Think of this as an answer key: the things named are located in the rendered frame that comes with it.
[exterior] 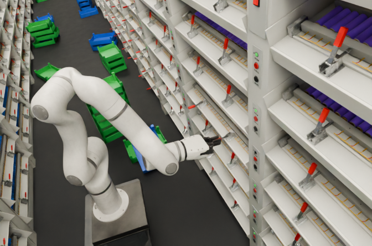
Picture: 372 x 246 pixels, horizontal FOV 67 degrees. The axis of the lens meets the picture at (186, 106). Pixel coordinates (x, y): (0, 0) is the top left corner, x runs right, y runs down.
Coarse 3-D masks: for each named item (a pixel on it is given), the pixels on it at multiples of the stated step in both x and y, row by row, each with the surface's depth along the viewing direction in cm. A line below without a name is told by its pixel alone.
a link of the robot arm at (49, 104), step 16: (48, 80) 99; (64, 80) 99; (48, 96) 93; (64, 96) 97; (32, 112) 94; (48, 112) 93; (64, 112) 98; (64, 128) 105; (80, 128) 110; (64, 144) 113; (80, 144) 113; (64, 160) 117; (80, 160) 115; (80, 176) 117
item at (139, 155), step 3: (153, 126) 212; (153, 129) 217; (156, 132) 213; (156, 135) 217; (135, 150) 211; (138, 153) 210; (138, 156) 209; (141, 156) 209; (138, 159) 208; (141, 159) 208; (141, 162) 207; (141, 165) 206; (144, 168) 198; (144, 171) 200; (147, 171) 203
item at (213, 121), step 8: (192, 80) 153; (184, 88) 153; (192, 88) 156; (192, 96) 152; (208, 104) 143; (216, 104) 140; (208, 112) 139; (224, 112) 135; (208, 120) 138; (216, 120) 134; (216, 128) 131; (224, 128) 129; (232, 144) 122; (240, 144) 120; (240, 152) 117; (248, 152) 116; (240, 160) 117; (248, 160) 114; (248, 168) 110
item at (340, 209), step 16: (272, 144) 90; (288, 144) 90; (272, 160) 89; (288, 160) 87; (304, 160) 85; (288, 176) 84; (304, 176) 82; (320, 176) 80; (304, 192) 79; (320, 192) 77; (336, 192) 76; (352, 192) 72; (320, 208) 75; (336, 208) 73; (352, 208) 72; (368, 208) 68; (336, 224) 71; (352, 224) 70; (368, 224) 68; (352, 240) 68; (368, 240) 66
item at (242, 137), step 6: (198, 90) 150; (204, 96) 144; (210, 102) 139; (216, 108) 135; (222, 114) 132; (228, 120) 128; (234, 126) 124; (240, 132) 121; (240, 138) 120; (246, 144) 116
